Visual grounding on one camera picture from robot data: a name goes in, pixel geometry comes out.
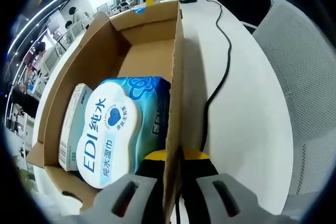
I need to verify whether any brown cardboard shoe box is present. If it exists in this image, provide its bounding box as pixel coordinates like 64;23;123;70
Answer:
26;0;185;224

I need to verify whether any black cable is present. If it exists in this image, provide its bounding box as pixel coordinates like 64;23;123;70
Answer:
174;0;233;224

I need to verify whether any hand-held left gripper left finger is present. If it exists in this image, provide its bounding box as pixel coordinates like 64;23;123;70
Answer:
78;149;169;224

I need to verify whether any teal wet wipes pack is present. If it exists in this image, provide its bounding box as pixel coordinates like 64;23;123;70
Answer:
76;76;171;189

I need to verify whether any small white carton box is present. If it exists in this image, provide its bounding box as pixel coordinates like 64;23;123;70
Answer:
59;83;93;172

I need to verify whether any white mesh office chair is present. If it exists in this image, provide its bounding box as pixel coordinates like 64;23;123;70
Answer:
251;0;336;221

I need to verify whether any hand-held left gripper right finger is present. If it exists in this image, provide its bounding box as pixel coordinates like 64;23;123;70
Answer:
180;147;289;224

